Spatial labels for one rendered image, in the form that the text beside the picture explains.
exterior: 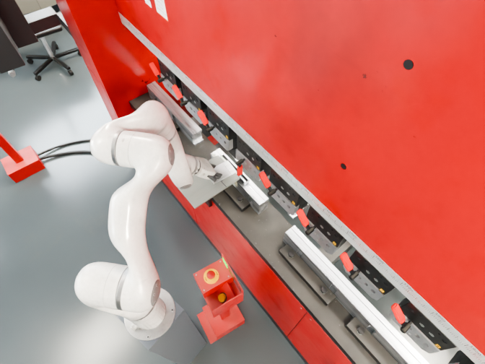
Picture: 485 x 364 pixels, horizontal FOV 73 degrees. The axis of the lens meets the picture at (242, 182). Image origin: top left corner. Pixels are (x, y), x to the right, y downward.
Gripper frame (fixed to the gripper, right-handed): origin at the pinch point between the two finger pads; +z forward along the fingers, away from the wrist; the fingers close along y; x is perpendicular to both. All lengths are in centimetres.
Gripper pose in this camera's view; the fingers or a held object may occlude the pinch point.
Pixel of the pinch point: (214, 171)
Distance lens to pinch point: 155.8
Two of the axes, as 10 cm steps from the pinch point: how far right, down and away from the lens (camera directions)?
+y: -5.4, -7.1, 4.5
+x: -6.5, 6.9, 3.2
